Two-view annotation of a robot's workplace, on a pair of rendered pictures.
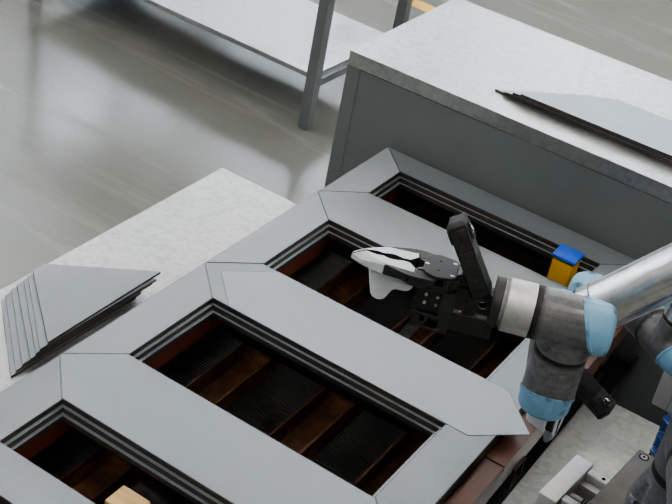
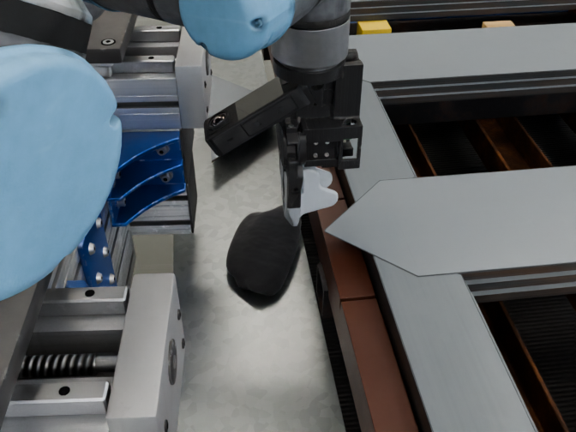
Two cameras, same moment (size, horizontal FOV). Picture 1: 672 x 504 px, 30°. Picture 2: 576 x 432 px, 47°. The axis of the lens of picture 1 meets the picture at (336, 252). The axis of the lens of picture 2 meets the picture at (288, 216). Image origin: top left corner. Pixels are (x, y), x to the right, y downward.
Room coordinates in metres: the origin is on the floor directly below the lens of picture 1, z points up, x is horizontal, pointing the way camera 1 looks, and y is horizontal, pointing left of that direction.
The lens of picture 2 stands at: (2.36, -0.81, 1.37)
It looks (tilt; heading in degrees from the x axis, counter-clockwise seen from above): 39 degrees down; 146
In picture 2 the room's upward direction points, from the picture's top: straight up
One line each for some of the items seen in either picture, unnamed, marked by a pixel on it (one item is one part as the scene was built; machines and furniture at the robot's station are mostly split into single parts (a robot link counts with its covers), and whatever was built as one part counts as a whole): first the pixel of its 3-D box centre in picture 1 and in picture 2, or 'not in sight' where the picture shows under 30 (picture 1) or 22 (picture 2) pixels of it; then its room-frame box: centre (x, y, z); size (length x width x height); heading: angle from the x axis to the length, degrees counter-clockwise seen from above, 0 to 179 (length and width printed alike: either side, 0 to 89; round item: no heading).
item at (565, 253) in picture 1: (567, 256); not in sight; (2.52, -0.53, 0.88); 0.06 x 0.06 x 0.02; 63
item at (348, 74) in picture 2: not in sight; (315, 110); (1.87, -0.44, 1.01); 0.09 x 0.08 x 0.12; 63
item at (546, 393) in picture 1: (552, 371); not in sight; (1.43, -0.33, 1.33); 0.11 x 0.08 x 0.11; 174
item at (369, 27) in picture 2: not in sight; (373, 33); (1.39, 0.06, 0.79); 0.06 x 0.05 x 0.04; 63
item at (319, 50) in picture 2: not in sight; (309, 35); (1.86, -0.45, 1.09); 0.08 x 0.08 x 0.05
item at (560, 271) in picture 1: (556, 291); not in sight; (2.52, -0.53, 0.78); 0.05 x 0.05 x 0.19; 63
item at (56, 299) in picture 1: (57, 302); not in sight; (2.09, 0.55, 0.77); 0.45 x 0.20 x 0.04; 153
